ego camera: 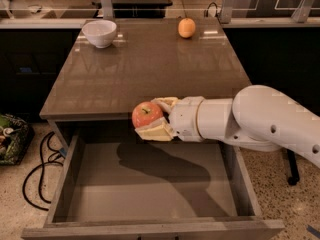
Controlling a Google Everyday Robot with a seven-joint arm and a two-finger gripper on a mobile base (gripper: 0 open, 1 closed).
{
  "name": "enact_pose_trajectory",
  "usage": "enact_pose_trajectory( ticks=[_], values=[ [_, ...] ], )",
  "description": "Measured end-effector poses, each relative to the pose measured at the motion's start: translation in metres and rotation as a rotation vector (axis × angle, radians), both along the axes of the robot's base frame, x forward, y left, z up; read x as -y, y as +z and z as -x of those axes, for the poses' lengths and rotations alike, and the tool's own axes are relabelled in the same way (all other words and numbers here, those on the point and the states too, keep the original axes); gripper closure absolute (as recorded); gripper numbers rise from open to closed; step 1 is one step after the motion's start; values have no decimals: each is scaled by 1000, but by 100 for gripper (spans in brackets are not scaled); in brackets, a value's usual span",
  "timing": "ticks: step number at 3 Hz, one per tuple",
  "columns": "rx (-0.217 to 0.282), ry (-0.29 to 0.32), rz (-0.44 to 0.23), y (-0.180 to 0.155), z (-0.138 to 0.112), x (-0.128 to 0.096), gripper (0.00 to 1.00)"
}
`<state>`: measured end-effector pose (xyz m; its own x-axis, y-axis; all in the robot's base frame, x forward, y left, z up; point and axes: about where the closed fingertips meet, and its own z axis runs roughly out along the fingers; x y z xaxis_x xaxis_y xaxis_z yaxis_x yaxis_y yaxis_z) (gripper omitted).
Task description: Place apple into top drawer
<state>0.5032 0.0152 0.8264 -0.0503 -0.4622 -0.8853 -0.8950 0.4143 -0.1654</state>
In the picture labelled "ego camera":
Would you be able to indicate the white ceramic bowl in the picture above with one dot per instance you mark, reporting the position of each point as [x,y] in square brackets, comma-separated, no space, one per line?
[100,33]

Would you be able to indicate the patterned green bag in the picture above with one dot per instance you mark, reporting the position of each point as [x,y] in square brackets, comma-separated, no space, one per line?
[15,137]

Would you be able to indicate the black rolling stand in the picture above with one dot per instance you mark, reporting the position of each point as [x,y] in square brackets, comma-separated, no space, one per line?
[294,176]

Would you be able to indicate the open grey top drawer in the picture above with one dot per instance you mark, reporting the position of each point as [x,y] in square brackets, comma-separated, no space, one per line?
[114,186]

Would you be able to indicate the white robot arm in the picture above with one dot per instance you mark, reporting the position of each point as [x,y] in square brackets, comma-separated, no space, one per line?
[258,118]

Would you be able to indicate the orange fruit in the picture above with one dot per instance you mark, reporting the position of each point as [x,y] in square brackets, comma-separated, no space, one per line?
[186,28]

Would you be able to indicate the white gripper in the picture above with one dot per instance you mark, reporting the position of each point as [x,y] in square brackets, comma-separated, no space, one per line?
[184,118]

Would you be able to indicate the red apple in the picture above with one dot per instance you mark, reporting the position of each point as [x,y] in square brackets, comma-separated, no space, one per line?
[145,113]

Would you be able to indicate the black desk behind glass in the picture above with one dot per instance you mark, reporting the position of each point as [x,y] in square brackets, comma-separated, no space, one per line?
[133,8]

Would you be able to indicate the grey cabinet with glossy top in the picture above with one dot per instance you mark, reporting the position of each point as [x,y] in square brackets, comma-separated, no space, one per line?
[147,59]

